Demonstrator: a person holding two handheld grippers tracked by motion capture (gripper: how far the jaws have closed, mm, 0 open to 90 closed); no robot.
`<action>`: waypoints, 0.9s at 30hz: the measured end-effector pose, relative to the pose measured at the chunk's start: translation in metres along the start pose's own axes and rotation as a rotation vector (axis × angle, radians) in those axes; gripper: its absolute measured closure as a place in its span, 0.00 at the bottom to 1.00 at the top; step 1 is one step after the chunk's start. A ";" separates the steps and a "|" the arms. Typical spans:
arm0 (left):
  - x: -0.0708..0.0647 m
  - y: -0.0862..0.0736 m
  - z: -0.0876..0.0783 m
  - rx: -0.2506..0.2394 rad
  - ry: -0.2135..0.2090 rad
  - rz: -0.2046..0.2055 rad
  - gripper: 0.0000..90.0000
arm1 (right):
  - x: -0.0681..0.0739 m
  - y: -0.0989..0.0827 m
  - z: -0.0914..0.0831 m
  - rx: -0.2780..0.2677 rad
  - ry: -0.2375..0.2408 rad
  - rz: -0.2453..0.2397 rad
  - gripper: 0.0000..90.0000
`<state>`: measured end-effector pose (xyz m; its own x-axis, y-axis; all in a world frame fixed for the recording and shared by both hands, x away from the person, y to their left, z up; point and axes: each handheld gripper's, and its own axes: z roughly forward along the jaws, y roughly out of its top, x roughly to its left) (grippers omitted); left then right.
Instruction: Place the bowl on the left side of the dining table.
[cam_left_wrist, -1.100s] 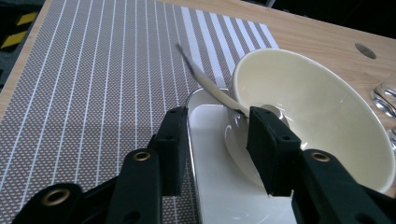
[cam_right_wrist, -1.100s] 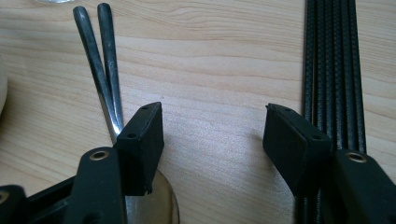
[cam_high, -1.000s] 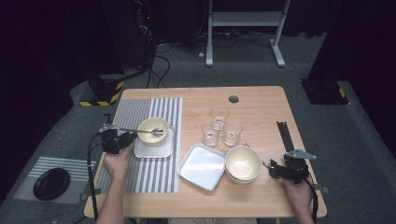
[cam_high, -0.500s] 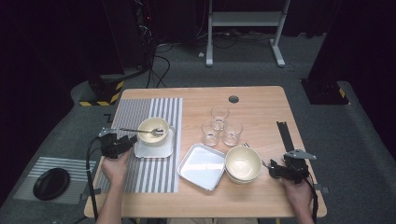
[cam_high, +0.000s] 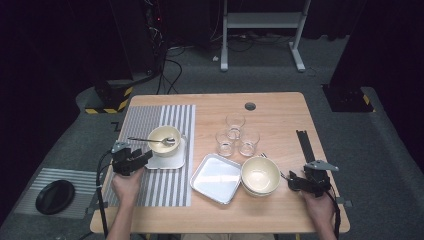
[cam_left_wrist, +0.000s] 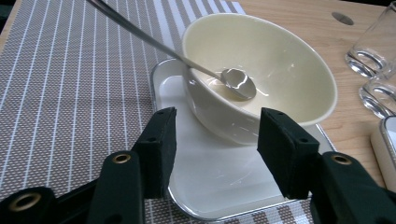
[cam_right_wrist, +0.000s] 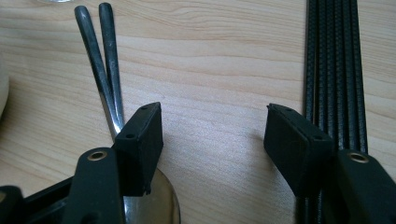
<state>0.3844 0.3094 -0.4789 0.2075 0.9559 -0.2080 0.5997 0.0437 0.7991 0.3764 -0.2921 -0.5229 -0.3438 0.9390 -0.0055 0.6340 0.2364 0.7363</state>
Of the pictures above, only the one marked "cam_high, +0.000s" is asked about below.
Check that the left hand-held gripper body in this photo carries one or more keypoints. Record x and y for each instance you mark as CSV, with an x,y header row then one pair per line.
x,y
125,163

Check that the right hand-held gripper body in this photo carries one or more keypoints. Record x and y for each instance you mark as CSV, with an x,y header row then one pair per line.
x,y
316,183

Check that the white square plate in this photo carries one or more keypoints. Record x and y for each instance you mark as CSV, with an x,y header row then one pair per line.
x,y
216,178
166,163

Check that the bundle of black chopsticks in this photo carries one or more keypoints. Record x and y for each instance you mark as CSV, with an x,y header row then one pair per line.
x,y
305,145

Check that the cream bowl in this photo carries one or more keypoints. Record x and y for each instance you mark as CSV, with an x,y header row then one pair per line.
x,y
260,175
261,194
166,131

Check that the person's left hand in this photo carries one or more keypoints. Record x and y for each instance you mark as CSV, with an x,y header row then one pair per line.
x,y
126,190

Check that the person's right hand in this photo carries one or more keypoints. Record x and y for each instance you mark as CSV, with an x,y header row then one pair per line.
x,y
318,211

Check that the grey tape piece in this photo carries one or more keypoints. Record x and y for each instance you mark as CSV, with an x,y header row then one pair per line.
x,y
345,202

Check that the black zigzag tape mark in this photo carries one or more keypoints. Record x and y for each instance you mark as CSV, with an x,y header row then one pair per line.
x,y
115,126

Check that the striped grey white placemat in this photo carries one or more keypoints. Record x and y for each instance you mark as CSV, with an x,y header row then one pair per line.
x,y
140,116

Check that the small striped grey mat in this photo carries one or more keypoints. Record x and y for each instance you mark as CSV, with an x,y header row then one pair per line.
x,y
83,180

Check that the clear drinking glass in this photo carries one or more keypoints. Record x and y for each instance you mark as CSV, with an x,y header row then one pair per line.
x,y
248,150
225,150
235,133

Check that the black stand base hazard tape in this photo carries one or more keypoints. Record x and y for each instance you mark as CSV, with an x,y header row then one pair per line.
x,y
346,100
110,96

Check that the black round dish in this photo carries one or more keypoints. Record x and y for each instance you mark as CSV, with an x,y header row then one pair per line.
x,y
55,197

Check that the small white plug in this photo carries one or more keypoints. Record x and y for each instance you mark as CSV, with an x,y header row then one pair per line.
x,y
215,58

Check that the white metal stand frame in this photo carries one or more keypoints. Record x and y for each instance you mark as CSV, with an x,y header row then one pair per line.
x,y
263,20

